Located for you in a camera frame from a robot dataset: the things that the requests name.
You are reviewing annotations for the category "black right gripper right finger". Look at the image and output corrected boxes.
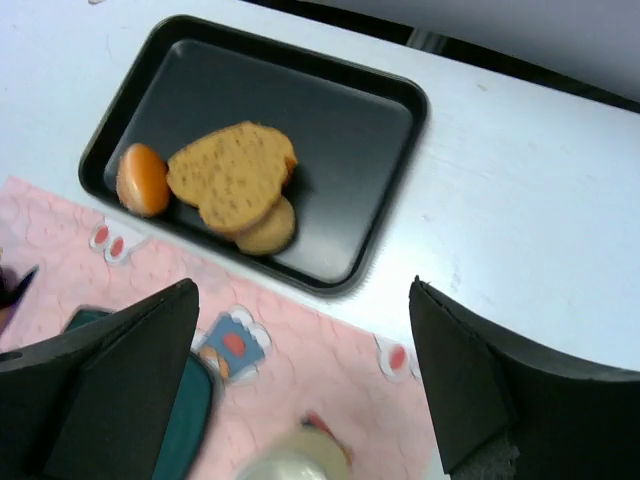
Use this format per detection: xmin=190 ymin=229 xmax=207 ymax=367
xmin=409 ymin=280 xmax=639 ymax=479

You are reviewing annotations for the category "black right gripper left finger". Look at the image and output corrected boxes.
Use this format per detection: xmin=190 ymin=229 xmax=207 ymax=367
xmin=1 ymin=279 xmax=199 ymax=479

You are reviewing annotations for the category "heart bread slice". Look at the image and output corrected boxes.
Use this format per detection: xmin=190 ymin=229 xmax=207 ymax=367
xmin=166 ymin=122 xmax=297 ymax=235

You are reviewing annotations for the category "small round bread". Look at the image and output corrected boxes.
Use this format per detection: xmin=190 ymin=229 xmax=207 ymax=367
xmin=235 ymin=197 xmax=296 ymax=256

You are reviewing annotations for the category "teal square plate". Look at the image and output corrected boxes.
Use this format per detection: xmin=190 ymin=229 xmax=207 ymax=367
xmin=61 ymin=317 xmax=218 ymax=479

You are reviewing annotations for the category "pink bunny placemat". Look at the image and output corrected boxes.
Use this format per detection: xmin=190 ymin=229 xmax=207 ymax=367
xmin=1 ymin=178 xmax=443 ymax=479

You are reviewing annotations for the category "pale green mug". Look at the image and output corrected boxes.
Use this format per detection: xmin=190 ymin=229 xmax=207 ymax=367
xmin=235 ymin=428 xmax=353 ymax=480

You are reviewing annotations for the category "sesame bun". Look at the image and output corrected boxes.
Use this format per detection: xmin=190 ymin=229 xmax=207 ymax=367
xmin=116 ymin=143 xmax=171 ymax=217

